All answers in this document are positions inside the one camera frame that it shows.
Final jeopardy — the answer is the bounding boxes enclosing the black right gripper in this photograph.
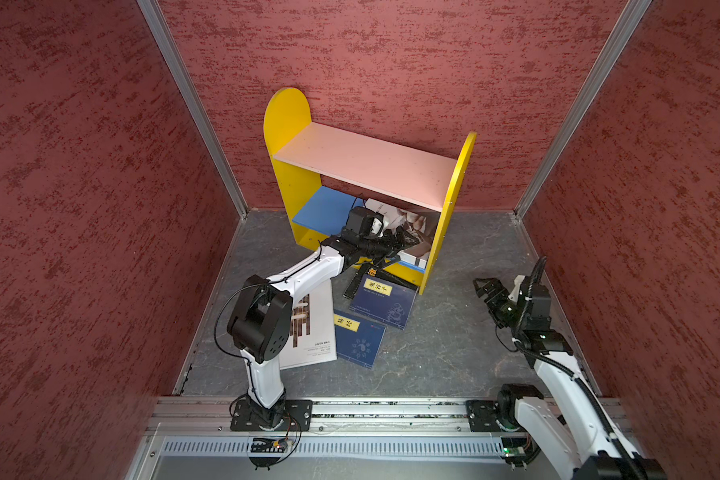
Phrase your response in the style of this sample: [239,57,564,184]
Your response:
[470,277,525,331]

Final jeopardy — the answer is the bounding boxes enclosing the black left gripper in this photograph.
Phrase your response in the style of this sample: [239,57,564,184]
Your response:
[358,226,419,267]

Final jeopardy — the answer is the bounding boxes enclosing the white heritage cultural book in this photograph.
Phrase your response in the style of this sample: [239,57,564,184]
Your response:
[364,199,439,272]

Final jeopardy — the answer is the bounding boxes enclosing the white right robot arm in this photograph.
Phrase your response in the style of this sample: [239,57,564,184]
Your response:
[473,274,667,479]

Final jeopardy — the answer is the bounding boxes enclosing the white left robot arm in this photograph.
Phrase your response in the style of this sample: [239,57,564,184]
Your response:
[227,227,419,413]

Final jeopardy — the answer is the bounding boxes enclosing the black book under blue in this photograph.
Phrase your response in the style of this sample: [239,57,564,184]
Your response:
[343,263,379,300]

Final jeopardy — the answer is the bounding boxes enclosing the blue book yellow label rear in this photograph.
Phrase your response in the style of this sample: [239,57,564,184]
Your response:
[350,275,418,330]

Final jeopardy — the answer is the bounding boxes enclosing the blue book yellow label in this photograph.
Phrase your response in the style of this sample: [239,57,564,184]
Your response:
[350,275,418,330]
[333,310,386,369]

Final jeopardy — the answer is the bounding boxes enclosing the blue book yellow label front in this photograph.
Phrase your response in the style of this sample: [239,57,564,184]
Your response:
[333,310,386,369]

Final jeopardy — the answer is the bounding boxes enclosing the yellow pink blue bookshelf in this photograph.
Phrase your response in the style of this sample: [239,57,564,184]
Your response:
[263,87,477,289]

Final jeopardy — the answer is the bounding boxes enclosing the white book brown pattern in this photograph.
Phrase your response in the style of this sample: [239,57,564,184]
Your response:
[279,284,337,370]

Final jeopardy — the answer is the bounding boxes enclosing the left corner aluminium profile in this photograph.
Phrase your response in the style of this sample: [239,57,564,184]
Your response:
[137,0,250,220]

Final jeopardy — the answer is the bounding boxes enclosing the corner aluminium profile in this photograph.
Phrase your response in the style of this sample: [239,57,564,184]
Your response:
[137,0,250,220]
[514,0,652,221]

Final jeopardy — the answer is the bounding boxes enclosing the right corner aluminium profile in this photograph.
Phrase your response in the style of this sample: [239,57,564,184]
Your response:
[514,0,652,221]

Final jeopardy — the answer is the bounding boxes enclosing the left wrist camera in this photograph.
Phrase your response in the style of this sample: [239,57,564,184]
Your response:
[342,206,385,238]

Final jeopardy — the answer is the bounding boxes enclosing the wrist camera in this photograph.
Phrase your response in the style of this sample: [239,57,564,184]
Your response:
[342,206,385,238]
[508,275,552,316]

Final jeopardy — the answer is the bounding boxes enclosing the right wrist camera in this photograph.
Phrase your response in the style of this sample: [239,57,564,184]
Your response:
[508,275,552,316]

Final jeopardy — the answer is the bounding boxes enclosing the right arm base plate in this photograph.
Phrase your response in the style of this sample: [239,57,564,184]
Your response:
[465,400,517,433]

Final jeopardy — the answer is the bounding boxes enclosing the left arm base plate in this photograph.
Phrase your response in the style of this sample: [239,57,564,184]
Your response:
[230,396,313,432]

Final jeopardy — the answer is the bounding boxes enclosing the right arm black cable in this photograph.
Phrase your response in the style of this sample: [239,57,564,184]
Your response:
[494,256,643,480]

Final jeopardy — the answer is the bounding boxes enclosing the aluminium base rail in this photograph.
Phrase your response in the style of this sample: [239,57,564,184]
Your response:
[125,394,649,480]

